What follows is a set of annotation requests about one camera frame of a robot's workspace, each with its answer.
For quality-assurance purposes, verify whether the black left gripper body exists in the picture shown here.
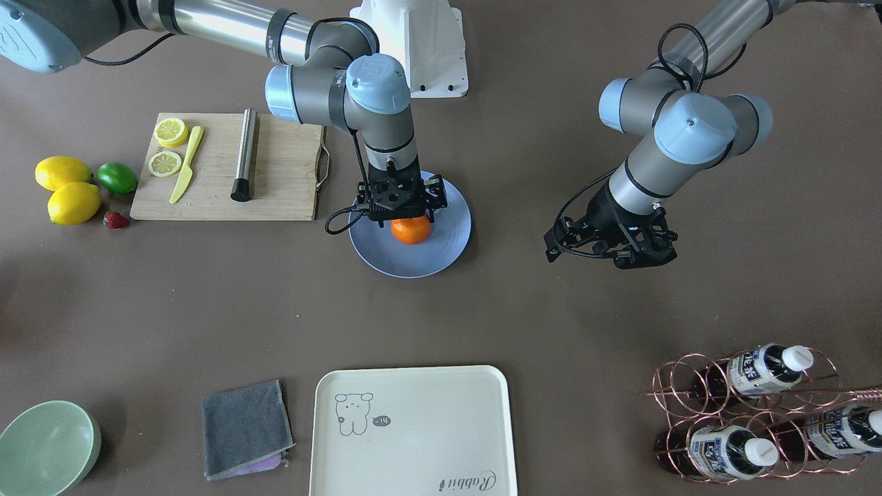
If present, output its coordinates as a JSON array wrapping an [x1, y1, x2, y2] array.
[[543, 185, 678, 269]]

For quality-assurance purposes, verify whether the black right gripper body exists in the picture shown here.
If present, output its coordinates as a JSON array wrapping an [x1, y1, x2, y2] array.
[[355, 164, 448, 223]]

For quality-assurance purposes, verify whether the orange mandarin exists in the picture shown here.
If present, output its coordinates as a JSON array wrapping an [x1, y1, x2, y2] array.
[[390, 214, 432, 245]]

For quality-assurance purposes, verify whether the blue plate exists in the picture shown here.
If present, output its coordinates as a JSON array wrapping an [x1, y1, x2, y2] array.
[[349, 179, 472, 278]]

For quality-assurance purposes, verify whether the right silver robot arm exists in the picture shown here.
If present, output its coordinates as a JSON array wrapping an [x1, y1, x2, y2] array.
[[1, 1, 448, 223]]

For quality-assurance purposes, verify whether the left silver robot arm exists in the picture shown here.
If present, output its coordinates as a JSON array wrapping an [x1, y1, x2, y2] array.
[[543, 1, 794, 269]]

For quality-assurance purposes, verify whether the wooden cutting board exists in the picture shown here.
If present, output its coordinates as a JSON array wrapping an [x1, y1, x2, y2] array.
[[130, 112, 325, 222]]

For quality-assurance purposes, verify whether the tea bottle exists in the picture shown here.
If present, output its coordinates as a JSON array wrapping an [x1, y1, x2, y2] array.
[[689, 343, 814, 405], [771, 404, 881, 464], [653, 426, 780, 482]]

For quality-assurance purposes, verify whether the yellow plastic knife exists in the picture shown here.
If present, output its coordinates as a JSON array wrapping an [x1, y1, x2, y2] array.
[[168, 125, 205, 204]]

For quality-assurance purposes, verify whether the lemon slice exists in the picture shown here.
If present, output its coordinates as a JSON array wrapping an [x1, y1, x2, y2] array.
[[152, 117, 189, 148], [147, 150, 183, 178]]

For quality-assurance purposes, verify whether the cream rabbit tray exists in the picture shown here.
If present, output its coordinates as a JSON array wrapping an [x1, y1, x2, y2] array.
[[309, 365, 519, 495]]

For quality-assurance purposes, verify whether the green lime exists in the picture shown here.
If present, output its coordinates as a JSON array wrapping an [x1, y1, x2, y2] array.
[[97, 161, 139, 194]]

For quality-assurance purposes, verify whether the grey cloth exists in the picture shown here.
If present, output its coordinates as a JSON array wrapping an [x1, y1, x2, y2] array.
[[201, 379, 295, 482]]

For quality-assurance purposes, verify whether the red strawberry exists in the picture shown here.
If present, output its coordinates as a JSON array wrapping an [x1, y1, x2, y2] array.
[[102, 211, 130, 229]]

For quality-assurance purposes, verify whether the yellow lemon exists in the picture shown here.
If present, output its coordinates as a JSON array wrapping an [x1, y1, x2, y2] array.
[[47, 182, 101, 225], [34, 155, 92, 192]]

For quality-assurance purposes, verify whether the green bowl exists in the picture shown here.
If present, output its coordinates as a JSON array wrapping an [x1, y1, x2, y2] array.
[[1, 401, 102, 495]]

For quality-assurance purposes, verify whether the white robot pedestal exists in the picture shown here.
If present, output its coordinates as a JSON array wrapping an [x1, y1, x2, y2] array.
[[349, 1, 469, 99]]

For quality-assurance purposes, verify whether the copper wire bottle rack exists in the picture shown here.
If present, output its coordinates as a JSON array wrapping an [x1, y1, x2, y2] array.
[[649, 346, 880, 484]]

